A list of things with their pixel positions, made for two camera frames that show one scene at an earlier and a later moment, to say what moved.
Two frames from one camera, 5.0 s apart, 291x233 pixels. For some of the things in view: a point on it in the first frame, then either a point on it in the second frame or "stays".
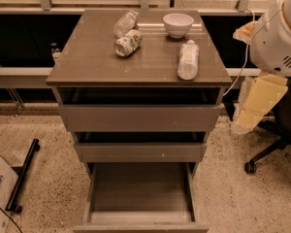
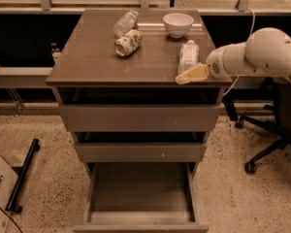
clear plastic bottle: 125,23 stays
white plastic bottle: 187,68 stays
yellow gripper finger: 265,94 → 198,73
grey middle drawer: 140,152 stays
